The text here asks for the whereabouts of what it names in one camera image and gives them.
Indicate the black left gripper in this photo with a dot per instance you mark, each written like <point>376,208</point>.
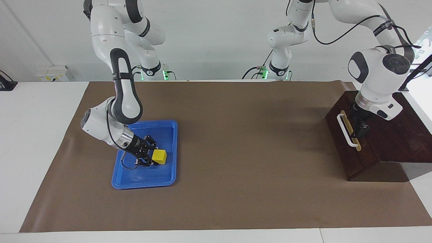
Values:
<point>361,114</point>

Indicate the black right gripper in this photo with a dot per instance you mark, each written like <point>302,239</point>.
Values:
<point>138,147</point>

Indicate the yellow cube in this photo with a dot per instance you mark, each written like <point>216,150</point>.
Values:
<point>159,157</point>

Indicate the wooden drawer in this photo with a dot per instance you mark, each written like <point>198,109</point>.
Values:
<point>367,152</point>

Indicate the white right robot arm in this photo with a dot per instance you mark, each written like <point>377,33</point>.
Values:
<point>125,94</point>

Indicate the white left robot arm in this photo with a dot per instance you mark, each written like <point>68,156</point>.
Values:
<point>378,74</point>

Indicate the blue plastic tray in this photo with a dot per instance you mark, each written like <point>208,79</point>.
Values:
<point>165,135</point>

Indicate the dark brown wooden cabinet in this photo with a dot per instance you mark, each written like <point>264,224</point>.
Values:
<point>398,135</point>

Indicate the brown paper table mat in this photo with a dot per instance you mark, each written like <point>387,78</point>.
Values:
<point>236,189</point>

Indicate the black camera stand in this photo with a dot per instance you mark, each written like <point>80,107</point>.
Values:
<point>6,84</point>
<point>418,69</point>

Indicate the white wall socket box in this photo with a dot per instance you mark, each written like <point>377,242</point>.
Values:
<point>54,74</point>

